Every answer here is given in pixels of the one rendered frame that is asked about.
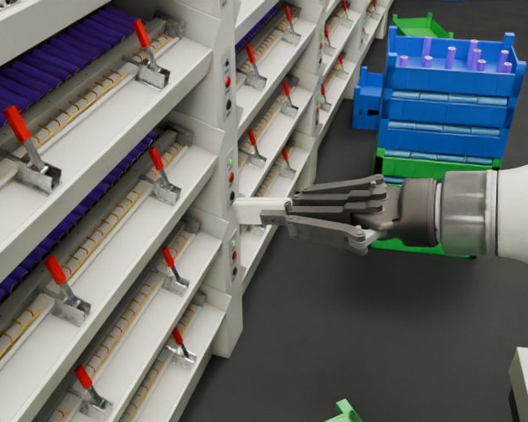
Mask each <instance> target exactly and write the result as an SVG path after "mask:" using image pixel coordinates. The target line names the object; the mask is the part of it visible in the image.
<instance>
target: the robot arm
mask: <svg viewBox="0 0 528 422"><path fill-rule="evenodd" d="M312 193H313V194H312ZM233 206H234V210H235V213H236V218H237V222H238V224H264V225H284V226H287V227H288V231H289V235H290V238H292V239H300V240H304V241H308V242H314V243H318V244H326V245H330V246H335V247H340V248H344V249H347V250H350V251H352V252H354V253H356V254H357V255H366V254H367V253H368V249H367V245H369V244H371V243H372V242H373V241H375V240H380V241H383V240H387V239H399V240H401V242H402V243H403V244H404V245H405V246H406V247H426V248H434V247H435V246H437V245H438V242H441V244H442V249H443V252H444V253H445V254H446V255H479V256H486V257H492V256H496V253H497V256H498V257H506V258H511V259H515V260H520V261H523V262H525V263H526V264H528V165H525V166H523V167H518V168H513V169H509V170H499V171H498V174H497V171H493V170H486V171H451V172H445V173H444V175H443V180H442V183H439V181H438V180H436V178H407V179H406V180H404V182H403V183H402V185H401V188H398V187H395V186H387V185H386V184H385V183H384V176H383V175H382V174H376V175H373V176H370V177H367V178H361V179H355V180H348V181H342V182H335V183H322V184H316V185H309V186H304V187H302V188H301V193H300V194H294V195H293V196H292V197H291V198H237V199H236V200H235V202H234V203H233Z"/></svg>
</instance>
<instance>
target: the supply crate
mask: <svg viewBox="0 0 528 422"><path fill-rule="evenodd" d="M396 33H397V26H389V33H388V39H387V47H386V69H385V88H389V89H401V90H423V91H435V92H447V93H458V94H470V95H492V96H503V97H515V98H518V97H519V93H520V88H521V84H522V81H523V78H524V73H525V68H526V62H525V61H518V59H517V57H516V55H515V51H514V49H513V47H512V44H513V40H514V33H505V36H504V40H503V42H495V41H481V40H478V41H479V43H478V48H477V49H480V50H481V55H480V59H483V60H485V61H486V64H485V67H484V72H482V71H469V68H470V67H468V66H467V65H466V62H467V58H468V50H469V45H470V41H471V40H467V39H440V38H432V42H431V48H430V53H429V56H431V57H432V65H431V68H423V63H422V62H421V57H422V47H423V42H424V37H412V36H398V35H396ZM449 47H454V48H456V51H455V56H454V61H453V68H452V69H444V67H445V63H446V58H447V52H448V48H449ZM501 50H507V51H509V54H508V58H507V61H506V62H509V63H512V67H511V71H510V74H506V73H495V72H496V69H497V65H498V62H499V57H500V51H501ZM402 55H405V56H407V57H408V61H407V66H399V62H400V57H401V56H402Z"/></svg>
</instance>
